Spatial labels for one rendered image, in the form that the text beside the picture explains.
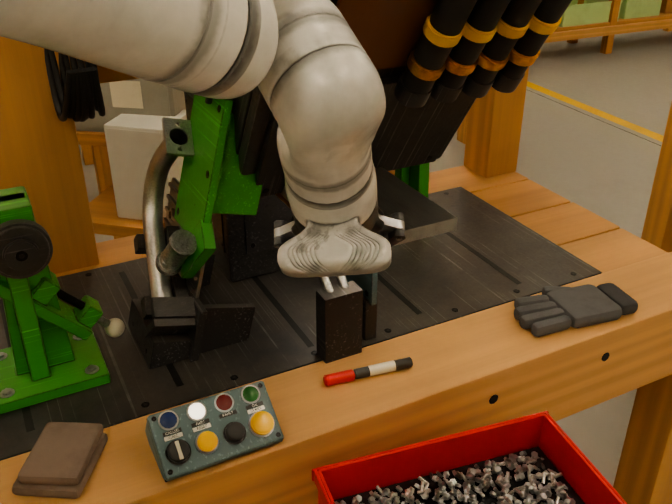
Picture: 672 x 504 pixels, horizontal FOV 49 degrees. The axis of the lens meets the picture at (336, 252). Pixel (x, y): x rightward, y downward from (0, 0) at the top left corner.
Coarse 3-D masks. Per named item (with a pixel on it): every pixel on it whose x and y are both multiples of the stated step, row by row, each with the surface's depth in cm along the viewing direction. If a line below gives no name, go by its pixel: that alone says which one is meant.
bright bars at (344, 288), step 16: (336, 288) 104; (352, 288) 104; (320, 304) 103; (336, 304) 102; (352, 304) 103; (320, 320) 104; (336, 320) 103; (352, 320) 105; (320, 336) 105; (336, 336) 105; (352, 336) 106; (320, 352) 107; (336, 352) 106; (352, 352) 108
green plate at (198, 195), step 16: (192, 112) 103; (208, 112) 98; (224, 112) 93; (192, 128) 103; (208, 128) 97; (224, 128) 94; (208, 144) 97; (224, 144) 95; (192, 160) 103; (208, 160) 97; (224, 160) 98; (192, 176) 102; (208, 176) 97; (224, 176) 99; (240, 176) 100; (192, 192) 102; (208, 192) 97; (224, 192) 100; (240, 192) 101; (256, 192) 102; (176, 208) 108; (192, 208) 102; (208, 208) 98; (224, 208) 101; (240, 208) 102; (256, 208) 103; (192, 224) 102
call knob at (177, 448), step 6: (174, 444) 86; (180, 444) 86; (186, 444) 86; (168, 450) 86; (174, 450) 86; (180, 450) 86; (186, 450) 86; (168, 456) 86; (174, 456) 85; (180, 456) 86; (186, 456) 86; (180, 462) 86
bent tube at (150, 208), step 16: (176, 128) 102; (160, 144) 104; (176, 144) 101; (192, 144) 102; (160, 160) 105; (160, 176) 108; (144, 192) 110; (160, 192) 110; (144, 208) 110; (160, 208) 111; (144, 224) 110; (160, 224) 110; (160, 240) 109; (160, 288) 106
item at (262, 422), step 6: (258, 414) 90; (264, 414) 91; (270, 414) 91; (252, 420) 90; (258, 420) 90; (264, 420) 90; (270, 420) 90; (252, 426) 90; (258, 426) 90; (264, 426) 90; (270, 426) 90; (258, 432) 90; (264, 432) 90
